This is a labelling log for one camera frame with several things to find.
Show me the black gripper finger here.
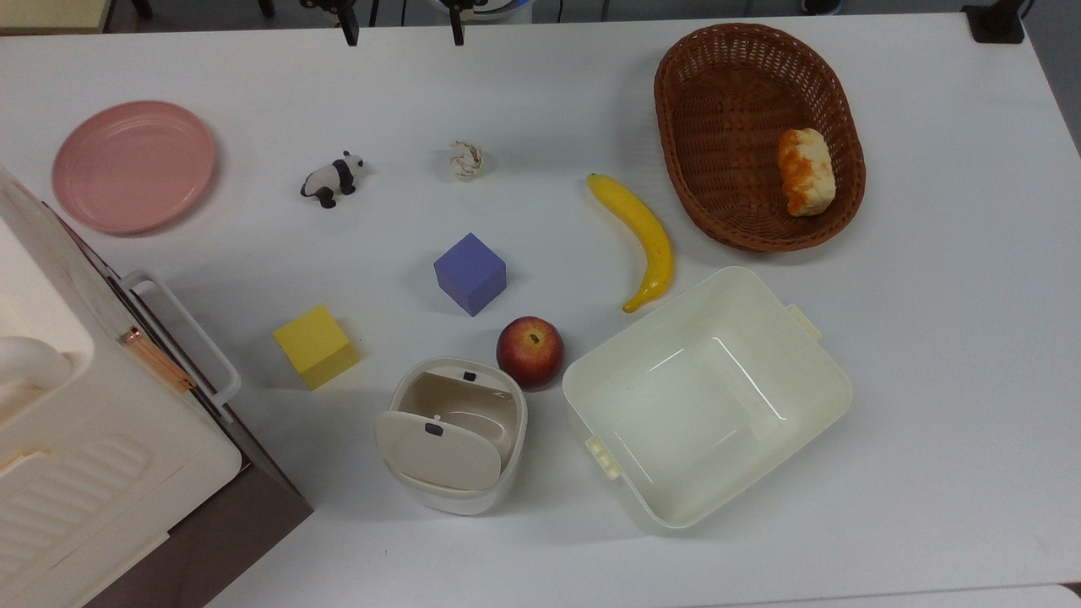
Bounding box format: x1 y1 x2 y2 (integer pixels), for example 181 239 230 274
445 0 492 46
300 0 361 48

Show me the white desktop trash can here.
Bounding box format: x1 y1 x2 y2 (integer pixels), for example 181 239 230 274
374 356 530 517

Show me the crumpled white paper ball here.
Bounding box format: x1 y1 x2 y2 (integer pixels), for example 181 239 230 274
448 140 486 182

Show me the black white panda figurine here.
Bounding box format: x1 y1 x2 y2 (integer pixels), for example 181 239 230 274
300 150 366 209

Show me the purple foam cube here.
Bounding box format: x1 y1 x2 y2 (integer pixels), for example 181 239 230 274
433 232 508 318

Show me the pink round plate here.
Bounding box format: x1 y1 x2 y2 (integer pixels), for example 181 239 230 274
52 100 217 236

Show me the yellow banana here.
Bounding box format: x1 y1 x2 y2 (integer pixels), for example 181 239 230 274
587 173 676 314

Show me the brown wicker basket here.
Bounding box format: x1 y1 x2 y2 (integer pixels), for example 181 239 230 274
654 23 867 253

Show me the yellow side table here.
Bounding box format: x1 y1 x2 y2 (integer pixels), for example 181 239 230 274
0 0 116 35

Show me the yellow foam cube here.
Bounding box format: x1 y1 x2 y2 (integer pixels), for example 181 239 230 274
273 304 361 391

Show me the red apple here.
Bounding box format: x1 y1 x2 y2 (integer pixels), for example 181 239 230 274
496 316 565 389

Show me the toasted bread piece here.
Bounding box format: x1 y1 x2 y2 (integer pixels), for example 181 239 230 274
777 128 837 219

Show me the cream plastic storage bin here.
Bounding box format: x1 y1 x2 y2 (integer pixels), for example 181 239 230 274
562 266 854 531

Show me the white toy kitchen appliance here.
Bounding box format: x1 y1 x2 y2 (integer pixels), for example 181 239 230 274
0 165 243 608

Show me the black table clamp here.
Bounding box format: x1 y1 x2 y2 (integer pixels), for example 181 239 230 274
961 0 1033 45

